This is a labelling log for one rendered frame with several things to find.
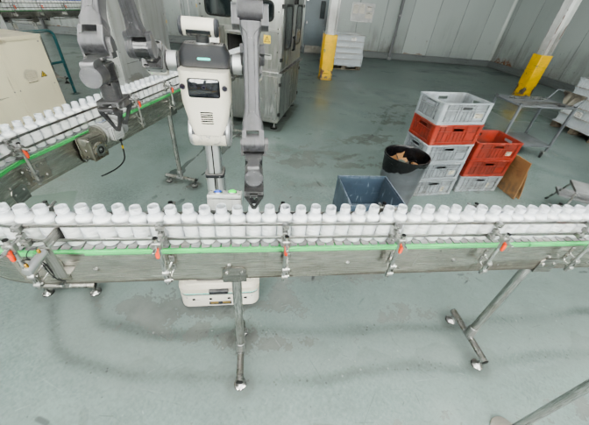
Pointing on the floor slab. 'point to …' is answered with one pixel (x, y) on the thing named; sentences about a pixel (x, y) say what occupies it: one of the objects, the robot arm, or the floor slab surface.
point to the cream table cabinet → (25, 78)
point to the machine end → (278, 78)
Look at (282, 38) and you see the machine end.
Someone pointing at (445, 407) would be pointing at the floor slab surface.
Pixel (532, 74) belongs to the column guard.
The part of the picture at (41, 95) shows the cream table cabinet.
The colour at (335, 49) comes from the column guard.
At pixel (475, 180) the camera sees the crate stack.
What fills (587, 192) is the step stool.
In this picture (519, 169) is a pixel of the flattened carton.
